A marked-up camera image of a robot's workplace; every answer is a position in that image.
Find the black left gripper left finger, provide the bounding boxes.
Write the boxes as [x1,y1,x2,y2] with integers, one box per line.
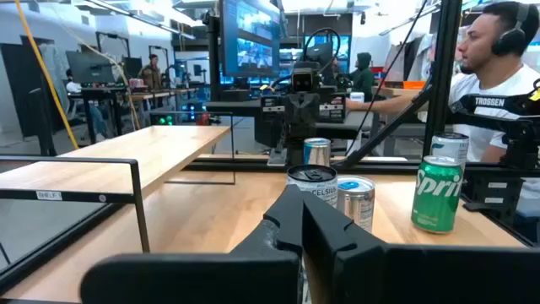
[79,184,304,304]

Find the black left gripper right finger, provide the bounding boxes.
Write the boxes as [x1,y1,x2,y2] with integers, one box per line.
[302,192,540,304]

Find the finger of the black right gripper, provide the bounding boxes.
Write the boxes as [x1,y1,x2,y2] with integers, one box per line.
[294,95,304,140]
[302,95,316,140]

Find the blue silver Red Bull can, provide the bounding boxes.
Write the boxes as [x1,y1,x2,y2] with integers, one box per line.
[336,175,376,235]
[302,137,332,168]

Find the green Sprite can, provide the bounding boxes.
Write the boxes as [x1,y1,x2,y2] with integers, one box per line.
[410,155,465,235]

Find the person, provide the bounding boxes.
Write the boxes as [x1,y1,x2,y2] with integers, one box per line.
[138,53,164,92]
[345,0,540,220]
[345,51,376,102]

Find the large black monitor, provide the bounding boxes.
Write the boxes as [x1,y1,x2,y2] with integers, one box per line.
[219,0,282,79]

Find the black headphones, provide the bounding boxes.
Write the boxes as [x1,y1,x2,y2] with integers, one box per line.
[491,2,531,56]

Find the small black monitor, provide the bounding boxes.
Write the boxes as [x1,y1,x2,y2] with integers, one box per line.
[65,50,115,85]

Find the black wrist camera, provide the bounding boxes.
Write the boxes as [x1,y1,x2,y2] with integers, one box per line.
[291,69,316,94]

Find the black aluminium table frame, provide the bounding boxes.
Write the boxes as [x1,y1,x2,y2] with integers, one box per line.
[0,0,540,296]

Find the wooden shelf with black frame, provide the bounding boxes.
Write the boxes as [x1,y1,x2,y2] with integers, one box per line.
[0,111,236,254]

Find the yellow cable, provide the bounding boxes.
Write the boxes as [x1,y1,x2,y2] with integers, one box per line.
[14,0,80,151]

